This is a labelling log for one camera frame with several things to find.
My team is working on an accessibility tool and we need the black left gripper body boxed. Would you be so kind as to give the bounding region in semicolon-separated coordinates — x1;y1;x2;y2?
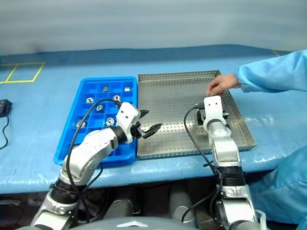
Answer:
130;121;147;140

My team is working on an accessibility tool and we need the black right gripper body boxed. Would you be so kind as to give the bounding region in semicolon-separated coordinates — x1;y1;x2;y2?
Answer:
196;109;230;126

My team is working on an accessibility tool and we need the blue compartment tray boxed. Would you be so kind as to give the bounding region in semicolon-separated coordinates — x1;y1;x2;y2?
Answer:
54;76;139;167

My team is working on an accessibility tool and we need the perforated steel tray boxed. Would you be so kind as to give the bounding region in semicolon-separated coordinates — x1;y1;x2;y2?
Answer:
137;69;258;161

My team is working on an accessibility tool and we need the person's bare hand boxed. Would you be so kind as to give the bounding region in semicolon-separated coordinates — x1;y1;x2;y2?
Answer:
206;73;241;95

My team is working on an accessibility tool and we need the dark grey rounded shape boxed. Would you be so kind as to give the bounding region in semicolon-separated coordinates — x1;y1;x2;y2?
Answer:
104;198;142;219
168;184;198;228

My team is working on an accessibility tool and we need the grey robot torso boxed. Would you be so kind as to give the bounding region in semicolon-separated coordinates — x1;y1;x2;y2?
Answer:
71;215;216;230

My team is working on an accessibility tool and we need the blue table cover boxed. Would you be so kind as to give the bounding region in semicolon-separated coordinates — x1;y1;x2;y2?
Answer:
0;44;307;195

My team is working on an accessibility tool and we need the person's blue-suited body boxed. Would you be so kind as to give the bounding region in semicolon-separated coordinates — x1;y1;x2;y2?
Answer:
249;146;307;230

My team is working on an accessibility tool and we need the black box device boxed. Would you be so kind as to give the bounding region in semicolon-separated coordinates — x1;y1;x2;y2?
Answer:
0;99;12;118

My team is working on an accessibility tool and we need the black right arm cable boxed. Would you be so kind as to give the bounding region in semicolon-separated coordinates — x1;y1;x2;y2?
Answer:
181;103;225;223

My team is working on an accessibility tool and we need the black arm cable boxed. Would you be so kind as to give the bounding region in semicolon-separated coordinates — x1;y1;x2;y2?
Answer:
181;103;225;223
49;98;123;225

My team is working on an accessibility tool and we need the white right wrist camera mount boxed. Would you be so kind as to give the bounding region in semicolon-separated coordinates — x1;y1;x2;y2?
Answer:
203;95;228;127

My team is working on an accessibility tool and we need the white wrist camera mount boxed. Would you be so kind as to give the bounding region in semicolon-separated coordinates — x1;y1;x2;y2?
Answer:
203;95;228;127
116;102;141;145

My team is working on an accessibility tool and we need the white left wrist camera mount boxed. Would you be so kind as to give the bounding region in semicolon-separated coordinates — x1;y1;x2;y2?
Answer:
116;102;141;145

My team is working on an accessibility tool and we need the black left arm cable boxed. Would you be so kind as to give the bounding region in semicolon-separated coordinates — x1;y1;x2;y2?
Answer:
49;98;123;225

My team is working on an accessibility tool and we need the thin black device cable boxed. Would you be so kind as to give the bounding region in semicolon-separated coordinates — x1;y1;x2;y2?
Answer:
0;115;10;150

